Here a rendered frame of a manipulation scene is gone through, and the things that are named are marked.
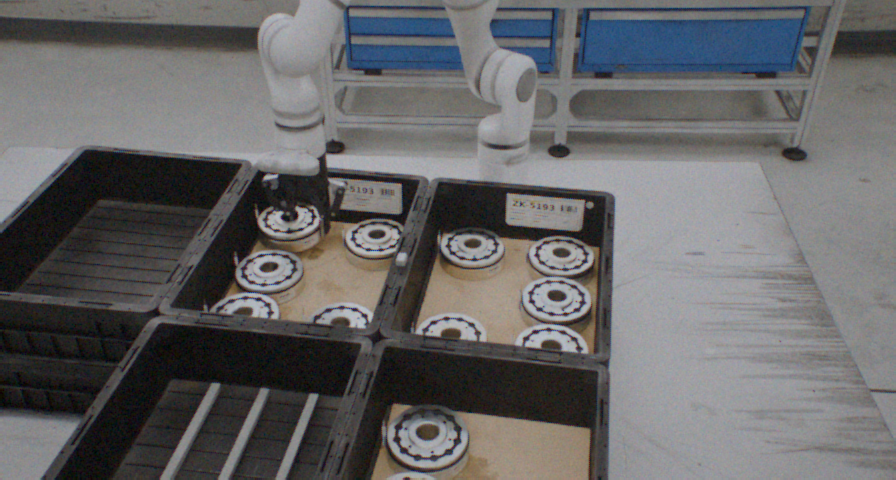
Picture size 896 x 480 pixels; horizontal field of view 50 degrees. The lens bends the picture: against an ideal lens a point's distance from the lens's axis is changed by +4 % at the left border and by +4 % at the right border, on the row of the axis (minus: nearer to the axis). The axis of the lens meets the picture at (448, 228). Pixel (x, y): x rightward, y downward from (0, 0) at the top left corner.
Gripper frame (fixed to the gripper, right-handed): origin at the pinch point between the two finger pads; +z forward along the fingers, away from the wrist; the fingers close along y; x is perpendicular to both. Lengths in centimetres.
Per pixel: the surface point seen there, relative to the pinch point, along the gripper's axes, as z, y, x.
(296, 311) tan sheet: 4.2, -2.5, 16.5
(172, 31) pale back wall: 80, 138, -242
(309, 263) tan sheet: 4.2, -1.1, 4.7
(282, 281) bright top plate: 1.2, 0.3, 13.4
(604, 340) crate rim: -6, -48, 27
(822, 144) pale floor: 87, -128, -199
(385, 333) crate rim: -5.8, -19.6, 30.2
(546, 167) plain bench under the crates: 17, -36, -53
